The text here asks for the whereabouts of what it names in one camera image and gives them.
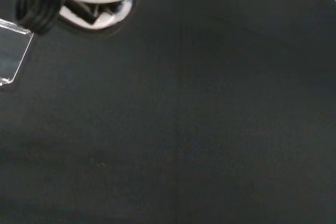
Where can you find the clear acrylic funnel stand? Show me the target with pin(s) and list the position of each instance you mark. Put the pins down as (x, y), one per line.
(13, 51)

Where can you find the black table cloth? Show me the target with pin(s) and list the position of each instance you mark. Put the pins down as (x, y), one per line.
(183, 119)

